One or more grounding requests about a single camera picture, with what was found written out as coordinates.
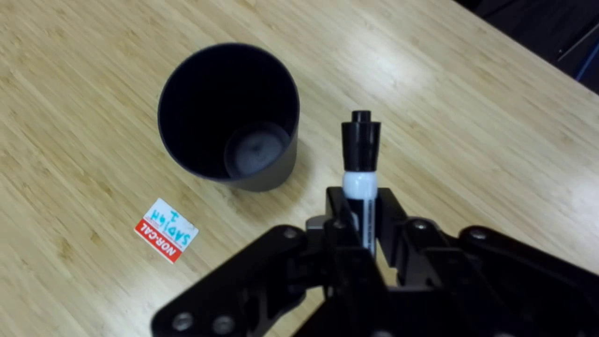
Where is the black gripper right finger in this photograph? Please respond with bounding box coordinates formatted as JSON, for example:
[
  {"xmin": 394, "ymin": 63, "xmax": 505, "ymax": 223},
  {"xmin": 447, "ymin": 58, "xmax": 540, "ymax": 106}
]
[{"xmin": 372, "ymin": 185, "xmax": 599, "ymax": 337}]

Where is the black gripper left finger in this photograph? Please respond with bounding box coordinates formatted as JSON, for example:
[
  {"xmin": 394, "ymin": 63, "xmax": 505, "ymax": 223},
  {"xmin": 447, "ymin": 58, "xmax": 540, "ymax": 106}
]
[{"xmin": 149, "ymin": 185, "xmax": 375, "ymax": 337}]

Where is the white marker with black cap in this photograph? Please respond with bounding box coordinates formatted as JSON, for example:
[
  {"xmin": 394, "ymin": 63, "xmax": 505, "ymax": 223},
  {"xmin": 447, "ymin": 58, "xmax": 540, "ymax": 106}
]
[{"xmin": 338, "ymin": 108, "xmax": 383, "ymax": 258}]

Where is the black plastic cup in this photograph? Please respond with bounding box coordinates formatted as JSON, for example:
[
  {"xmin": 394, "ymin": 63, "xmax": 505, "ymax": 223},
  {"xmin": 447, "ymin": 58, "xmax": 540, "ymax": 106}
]
[{"xmin": 155, "ymin": 41, "xmax": 301, "ymax": 193}]

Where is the red and white sticker label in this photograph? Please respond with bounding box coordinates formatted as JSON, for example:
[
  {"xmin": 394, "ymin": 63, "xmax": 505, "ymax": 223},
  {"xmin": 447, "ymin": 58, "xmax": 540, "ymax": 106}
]
[{"xmin": 132, "ymin": 196, "xmax": 199, "ymax": 266}]

